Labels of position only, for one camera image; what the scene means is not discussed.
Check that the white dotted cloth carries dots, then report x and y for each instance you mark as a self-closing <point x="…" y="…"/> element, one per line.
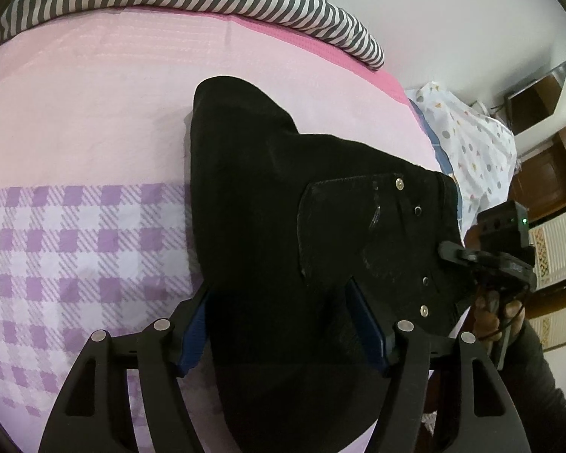
<point x="471" y="137"/>

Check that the person's right hand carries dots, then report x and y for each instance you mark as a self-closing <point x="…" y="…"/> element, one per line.
<point x="488" y="316"/>

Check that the white louvered panel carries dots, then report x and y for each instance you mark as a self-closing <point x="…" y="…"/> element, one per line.
<point x="559" y="245"/>

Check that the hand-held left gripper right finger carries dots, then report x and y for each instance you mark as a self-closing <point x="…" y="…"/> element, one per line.
<point x="370" y="335"/>

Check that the pink checked bed sheet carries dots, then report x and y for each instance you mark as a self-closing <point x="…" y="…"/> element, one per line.
<point x="75" y="151"/>

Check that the wooden cabinet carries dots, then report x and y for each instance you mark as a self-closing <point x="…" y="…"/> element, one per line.
<point x="552" y="170"/>

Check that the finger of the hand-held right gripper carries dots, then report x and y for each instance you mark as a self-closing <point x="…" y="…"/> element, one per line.
<point x="462" y="254"/>

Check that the person's right forearm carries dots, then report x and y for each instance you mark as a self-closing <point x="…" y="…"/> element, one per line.
<point x="542" y="387"/>

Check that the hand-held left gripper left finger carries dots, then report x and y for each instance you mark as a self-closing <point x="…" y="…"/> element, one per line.
<point x="193" y="335"/>

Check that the black pants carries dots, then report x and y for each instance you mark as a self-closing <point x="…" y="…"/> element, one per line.
<point x="264" y="198"/>

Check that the dark framed screen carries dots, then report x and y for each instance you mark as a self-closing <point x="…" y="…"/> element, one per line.
<point x="535" y="99"/>

